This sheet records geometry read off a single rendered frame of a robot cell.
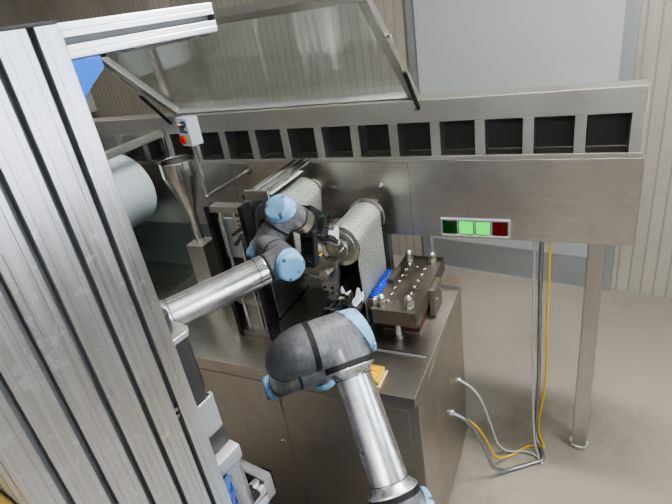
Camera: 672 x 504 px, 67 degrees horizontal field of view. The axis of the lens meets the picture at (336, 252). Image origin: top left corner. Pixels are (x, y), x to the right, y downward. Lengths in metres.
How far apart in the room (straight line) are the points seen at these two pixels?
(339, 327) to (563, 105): 1.02
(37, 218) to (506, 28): 3.04
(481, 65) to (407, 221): 1.71
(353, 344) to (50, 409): 0.64
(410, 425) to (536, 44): 2.38
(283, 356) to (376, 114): 1.03
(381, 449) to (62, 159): 0.84
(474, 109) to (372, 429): 1.09
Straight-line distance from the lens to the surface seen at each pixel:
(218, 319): 2.16
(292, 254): 1.21
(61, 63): 0.68
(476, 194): 1.87
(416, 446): 1.80
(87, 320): 0.72
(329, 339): 1.13
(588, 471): 2.66
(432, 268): 1.98
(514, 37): 3.40
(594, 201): 1.85
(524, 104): 1.76
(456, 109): 1.79
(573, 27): 3.33
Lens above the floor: 2.00
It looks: 26 degrees down
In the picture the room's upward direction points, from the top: 10 degrees counter-clockwise
